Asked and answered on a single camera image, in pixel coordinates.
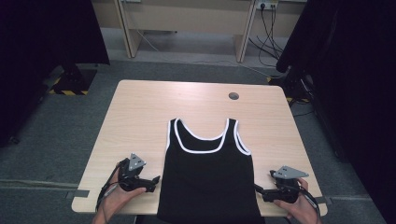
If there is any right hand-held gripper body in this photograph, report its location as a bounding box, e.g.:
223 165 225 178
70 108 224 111
269 165 310 204

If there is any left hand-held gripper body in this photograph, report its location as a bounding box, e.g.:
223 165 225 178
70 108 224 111
118 152 154 192

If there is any black tank top white trim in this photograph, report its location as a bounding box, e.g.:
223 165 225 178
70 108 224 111
156 117 265 224

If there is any person's right hand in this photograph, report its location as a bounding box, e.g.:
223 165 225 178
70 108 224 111
274 178 321 220

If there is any person's left hand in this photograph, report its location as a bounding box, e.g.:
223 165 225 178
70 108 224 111
98 169 148 218

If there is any grey tape piece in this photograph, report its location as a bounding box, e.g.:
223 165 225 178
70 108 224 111
65 189 91 200
314 195 332 205

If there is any black stand base hazard tape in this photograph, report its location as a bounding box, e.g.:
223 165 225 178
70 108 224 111
49 63 98 96

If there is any tall black curtain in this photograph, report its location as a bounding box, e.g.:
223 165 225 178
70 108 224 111
276 0 396 224

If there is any wide black curtain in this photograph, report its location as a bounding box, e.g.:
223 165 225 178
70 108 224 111
0 0 110 147

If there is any white power strip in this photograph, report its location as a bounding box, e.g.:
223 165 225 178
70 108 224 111
255 0 279 10

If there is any left hand-held gripper cable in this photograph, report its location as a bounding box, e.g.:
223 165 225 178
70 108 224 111
95 160 125 218

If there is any hand-held gripper cable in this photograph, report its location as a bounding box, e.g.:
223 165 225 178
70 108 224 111
95 160 125 218
295 183 321 218

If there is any right hand-held gripper cable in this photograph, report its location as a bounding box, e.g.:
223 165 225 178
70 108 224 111
295 183 321 218

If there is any black stand base with cables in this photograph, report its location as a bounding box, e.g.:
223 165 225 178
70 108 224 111
266 65 314 106

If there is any white floor cable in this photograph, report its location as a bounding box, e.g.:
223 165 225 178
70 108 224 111
135 29 276 78

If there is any bundle of black cables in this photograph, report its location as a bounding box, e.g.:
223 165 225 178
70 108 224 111
247 4 285 68

